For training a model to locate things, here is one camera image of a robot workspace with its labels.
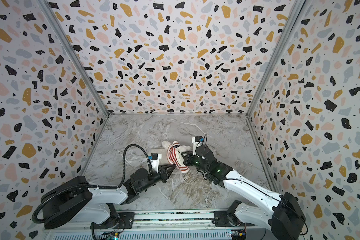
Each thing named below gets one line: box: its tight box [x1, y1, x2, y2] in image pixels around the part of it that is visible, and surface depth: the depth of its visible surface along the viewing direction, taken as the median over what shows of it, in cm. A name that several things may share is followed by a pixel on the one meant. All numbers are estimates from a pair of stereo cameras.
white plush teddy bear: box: [162, 141, 192, 153], surface depth 82 cm
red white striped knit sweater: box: [166, 141, 190, 173], surface depth 79 cm
